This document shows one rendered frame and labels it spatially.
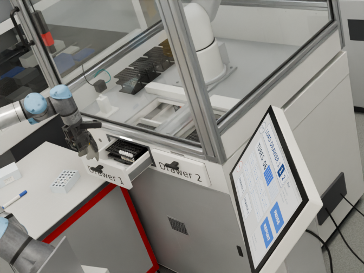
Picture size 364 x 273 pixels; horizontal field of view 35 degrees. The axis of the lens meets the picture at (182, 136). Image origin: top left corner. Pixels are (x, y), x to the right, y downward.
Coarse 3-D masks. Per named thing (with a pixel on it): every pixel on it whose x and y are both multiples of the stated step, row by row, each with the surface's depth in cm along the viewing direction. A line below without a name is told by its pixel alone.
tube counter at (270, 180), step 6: (264, 162) 185; (264, 168) 184; (270, 168) 180; (264, 174) 182; (270, 174) 178; (270, 180) 177; (270, 186) 176; (276, 186) 172; (270, 192) 174; (276, 192) 171; (270, 198) 173
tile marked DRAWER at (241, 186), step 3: (240, 174) 200; (240, 177) 199; (243, 177) 197; (237, 180) 201; (240, 180) 198; (243, 180) 196; (237, 183) 200; (240, 183) 198; (243, 183) 195; (237, 186) 199; (240, 186) 197; (243, 186) 194; (240, 189) 196; (243, 189) 194; (240, 192) 195; (243, 192) 193; (240, 195) 194
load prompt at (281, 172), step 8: (264, 136) 192; (272, 136) 186; (272, 144) 184; (272, 152) 182; (280, 152) 177; (272, 160) 180; (280, 160) 175; (280, 168) 173; (280, 176) 172; (288, 176) 167; (280, 184) 170
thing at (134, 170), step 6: (114, 138) 268; (108, 144) 265; (102, 150) 263; (102, 156) 264; (144, 156) 249; (150, 156) 251; (114, 162) 262; (120, 162) 260; (138, 162) 247; (144, 162) 249; (150, 162) 252; (132, 168) 245; (138, 168) 247; (144, 168) 250; (132, 174) 246; (138, 174) 248; (132, 180) 247
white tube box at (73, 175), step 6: (60, 174) 274; (66, 174) 273; (72, 174) 271; (78, 174) 273; (54, 180) 270; (60, 180) 270; (66, 180) 268; (72, 180) 269; (54, 186) 266; (60, 186) 265; (66, 186) 265; (72, 186) 269; (54, 192) 269; (60, 192) 267; (66, 192) 265
